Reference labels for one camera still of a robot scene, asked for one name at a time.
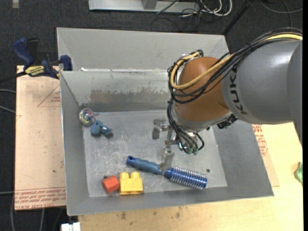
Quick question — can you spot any red block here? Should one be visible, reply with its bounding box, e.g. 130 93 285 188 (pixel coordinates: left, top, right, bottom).
101 175 121 194

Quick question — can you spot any blue hairbrush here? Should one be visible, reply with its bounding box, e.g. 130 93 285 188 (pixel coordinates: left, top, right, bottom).
126 155 208 191

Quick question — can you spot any clear iridescent ball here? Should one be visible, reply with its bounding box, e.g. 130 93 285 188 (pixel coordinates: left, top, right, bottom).
79 107 96 126

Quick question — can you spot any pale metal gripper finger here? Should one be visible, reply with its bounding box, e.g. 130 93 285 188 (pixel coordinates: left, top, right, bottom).
159 145 175 171
152 118 169 140

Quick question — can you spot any yellow toy brick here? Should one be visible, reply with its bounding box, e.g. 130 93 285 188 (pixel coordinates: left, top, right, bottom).
118 171 144 195

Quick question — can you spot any brown cardboard board, red print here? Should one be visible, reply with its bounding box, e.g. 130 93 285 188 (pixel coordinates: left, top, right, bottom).
14 65 280 211

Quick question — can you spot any grey metal bin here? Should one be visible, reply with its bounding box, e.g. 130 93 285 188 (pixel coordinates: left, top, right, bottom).
56 27 274 216

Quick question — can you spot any blue toy animal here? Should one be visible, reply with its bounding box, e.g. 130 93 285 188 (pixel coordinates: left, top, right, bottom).
90 119 114 137

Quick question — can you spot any light green soft thing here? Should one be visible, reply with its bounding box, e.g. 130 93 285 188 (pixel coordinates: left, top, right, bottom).
294 162 303 185

